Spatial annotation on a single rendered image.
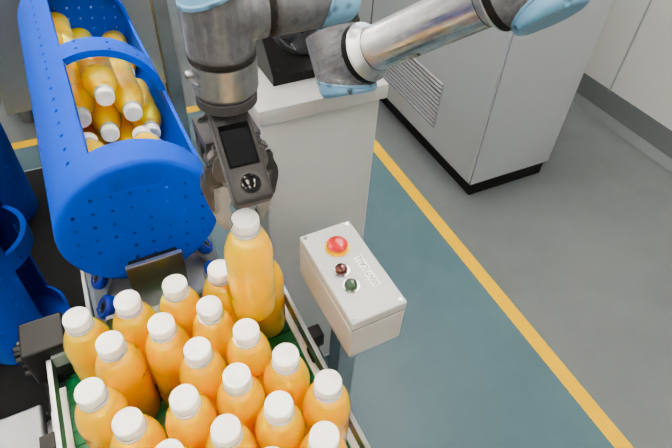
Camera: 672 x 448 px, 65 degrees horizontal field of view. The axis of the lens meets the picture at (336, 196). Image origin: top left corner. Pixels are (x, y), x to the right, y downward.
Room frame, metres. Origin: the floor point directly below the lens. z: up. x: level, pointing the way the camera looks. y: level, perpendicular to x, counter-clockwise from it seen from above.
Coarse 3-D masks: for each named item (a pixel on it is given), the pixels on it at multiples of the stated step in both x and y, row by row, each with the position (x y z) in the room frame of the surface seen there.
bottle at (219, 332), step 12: (228, 312) 0.49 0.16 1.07; (192, 324) 0.47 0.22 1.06; (204, 324) 0.45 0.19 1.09; (216, 324) 0.46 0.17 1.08; (228, 324) 0.47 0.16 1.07; (192, 336) 0.45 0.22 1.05; (204, 336) 0.44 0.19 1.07; (216, 336) 0.44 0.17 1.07; (228, 336) 0.45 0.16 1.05; (216, 348) 0.44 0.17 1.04
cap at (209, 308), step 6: (204, 300) 0.48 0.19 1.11; (210, 300) 0.48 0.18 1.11; (216, 300) 0.48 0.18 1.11; (198, 306) 0.47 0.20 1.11; (204, 306) 0.47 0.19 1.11; (210, 306) 0.47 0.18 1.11; (216, 306) 0.47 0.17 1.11; (198, 312) 0.46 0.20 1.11; (204, 312) 0.46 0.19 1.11; (210, 312) 0.46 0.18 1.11; (216, 312) 0.46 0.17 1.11; (204, 318) 0.45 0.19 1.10; (210, 318) 0.45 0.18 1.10; (216, 318) 0.46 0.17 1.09
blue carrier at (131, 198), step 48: (48, 0) 1.37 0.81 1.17; (96, 0) 1.43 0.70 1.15; (48, 48) 1.03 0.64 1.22; (96, 48) 1.01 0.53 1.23; (144, 48) 1.26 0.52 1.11; (48, 96) 0.87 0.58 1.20; (48, 144) 0.75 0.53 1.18; (144, 144) 0.71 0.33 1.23; (48, 192) 0.66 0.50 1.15; (96, 192) 0.62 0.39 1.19; (144, 192) 0.65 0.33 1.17; (192, 192) 0.69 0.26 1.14; (96, 240) 0.61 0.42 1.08; (144, 240) 0.64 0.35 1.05; (192, 240) 0.68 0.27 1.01
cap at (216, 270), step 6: (210, 264) 0.55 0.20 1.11; (216, 264) 0.55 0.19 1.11; (222, 264) 0.55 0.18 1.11; (210, 270) 0.54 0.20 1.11; (216, 270) 0.54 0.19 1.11; (222, 270) 0.54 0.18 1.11; (210, 276) 0.53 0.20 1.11; (216, 276) 0.53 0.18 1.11; (222, 276) 0.53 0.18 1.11; (216, 282) 0.53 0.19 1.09; (222, 282) 0.53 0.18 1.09
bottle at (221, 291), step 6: (210, 282) 0.53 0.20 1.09; (204, 288) 0.53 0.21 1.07; (210, 288) 0.53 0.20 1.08; (216, 288) 0.53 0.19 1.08; (222, 288) 0.53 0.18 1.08; (228, 288) 0.53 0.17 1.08; (204, 294) 0.53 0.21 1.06; (210, 294) 0.52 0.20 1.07; (216, 294) 0.52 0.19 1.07; (222, 294) 0.52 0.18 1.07; (228, 294) 0.52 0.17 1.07; (222, 300) 0.51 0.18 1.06; (228, 300) 0.52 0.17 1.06; (222, 306) 0.51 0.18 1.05; (228, 306) 0.51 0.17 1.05; (234, 318) 0.52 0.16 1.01
